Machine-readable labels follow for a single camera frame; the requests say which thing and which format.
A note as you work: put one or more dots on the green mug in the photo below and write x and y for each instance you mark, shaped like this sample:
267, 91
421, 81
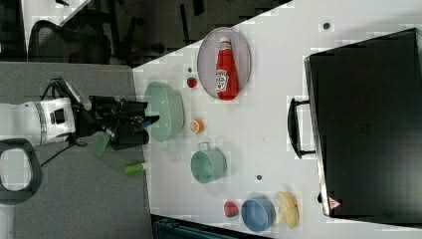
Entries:
208, 163

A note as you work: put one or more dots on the black toaster oven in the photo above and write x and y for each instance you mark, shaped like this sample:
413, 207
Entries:
366, 110

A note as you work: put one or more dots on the small red strawberry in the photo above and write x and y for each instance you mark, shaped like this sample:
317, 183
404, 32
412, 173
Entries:
191, 82

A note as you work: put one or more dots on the red ketchup bottle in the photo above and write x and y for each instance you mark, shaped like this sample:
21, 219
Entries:
226, 79

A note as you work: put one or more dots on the grey oval plate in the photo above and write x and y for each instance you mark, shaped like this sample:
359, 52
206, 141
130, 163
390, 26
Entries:
208, 54

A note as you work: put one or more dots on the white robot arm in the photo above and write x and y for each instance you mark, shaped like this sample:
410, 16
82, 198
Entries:
26, 126

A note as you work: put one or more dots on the yellow croissant toy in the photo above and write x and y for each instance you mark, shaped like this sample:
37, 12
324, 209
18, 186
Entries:
288, 209

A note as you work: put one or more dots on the large red strawberry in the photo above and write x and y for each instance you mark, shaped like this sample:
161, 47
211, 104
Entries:
230, 209

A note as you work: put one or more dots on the black office chair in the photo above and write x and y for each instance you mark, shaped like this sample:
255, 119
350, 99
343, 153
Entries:
73, 44

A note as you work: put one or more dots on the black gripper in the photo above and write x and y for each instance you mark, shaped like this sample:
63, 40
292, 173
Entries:
123, 120

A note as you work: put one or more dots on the green colander basket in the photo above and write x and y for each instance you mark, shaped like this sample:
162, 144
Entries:
165, 102

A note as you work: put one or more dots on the blue bowl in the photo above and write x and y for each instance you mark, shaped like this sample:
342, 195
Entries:
258, 213

